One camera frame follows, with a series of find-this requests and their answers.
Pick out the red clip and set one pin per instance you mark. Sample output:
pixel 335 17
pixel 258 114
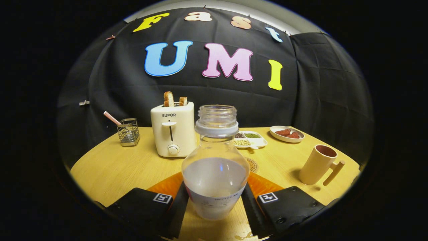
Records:
pixel 110 37

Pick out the white divided bean dish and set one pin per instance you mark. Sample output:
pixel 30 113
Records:
pixel 260 142

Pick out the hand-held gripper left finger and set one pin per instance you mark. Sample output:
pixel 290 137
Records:
pixel 179 214

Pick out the round wooden coaster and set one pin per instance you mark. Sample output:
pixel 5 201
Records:
pixel 253 164

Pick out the toasted bread slice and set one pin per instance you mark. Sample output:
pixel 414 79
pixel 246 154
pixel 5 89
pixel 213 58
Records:
pixel 183 101
pixel 169 99

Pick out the white round plate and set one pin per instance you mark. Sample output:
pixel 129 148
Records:
pixel 277 136

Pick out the red striped straw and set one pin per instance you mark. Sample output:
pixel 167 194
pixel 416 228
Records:
pixel 112 117

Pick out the red meat piece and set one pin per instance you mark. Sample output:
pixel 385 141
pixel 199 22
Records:
pixel 283 132
pixel 293 135

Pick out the wooden table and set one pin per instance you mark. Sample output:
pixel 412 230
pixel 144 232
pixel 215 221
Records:
pixel 117 167

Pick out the clear plastic juice bottle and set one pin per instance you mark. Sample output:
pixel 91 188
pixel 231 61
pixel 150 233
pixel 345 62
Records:
pixel 215 180

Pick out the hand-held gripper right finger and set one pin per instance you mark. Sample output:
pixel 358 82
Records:
pixel 251 214

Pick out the cream toaster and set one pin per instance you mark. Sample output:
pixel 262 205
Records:
pixel 174 140

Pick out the white clip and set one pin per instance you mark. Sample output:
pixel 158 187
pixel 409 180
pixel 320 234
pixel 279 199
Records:
pixel 84 102

